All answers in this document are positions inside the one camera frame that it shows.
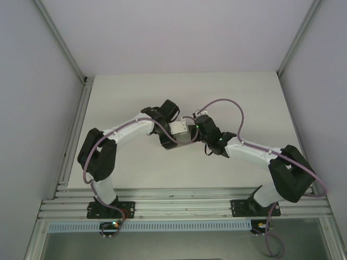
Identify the aluminium table side rail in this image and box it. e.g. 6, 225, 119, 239
55, 77, 94, 192

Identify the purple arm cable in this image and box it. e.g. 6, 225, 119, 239
195, 97, 328, 257
82, 115, 198, 239

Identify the slotted blue-grey cable duct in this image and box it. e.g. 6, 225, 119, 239
48, 219, 252, 233

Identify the aluminium frame leg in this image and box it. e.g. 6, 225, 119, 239
23, 218, 51, 260
318, 216, 347, 260

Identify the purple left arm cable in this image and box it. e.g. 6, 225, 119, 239
82, 115, 198, 239

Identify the black connector board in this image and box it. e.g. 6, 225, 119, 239
99, 220, 123, 231
250, 213, 275, 235

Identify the aluminium mounting rail beam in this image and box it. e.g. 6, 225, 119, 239
37, 186, 333, 220

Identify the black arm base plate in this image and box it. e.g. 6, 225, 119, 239
230, 199, 280, 218
86, 200, 136, 219

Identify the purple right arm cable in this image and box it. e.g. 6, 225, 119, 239
195, 97, 328, 257

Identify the aluminium corner post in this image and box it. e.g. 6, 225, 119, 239
276, 0, 326, 78
34, 0, 89, 85

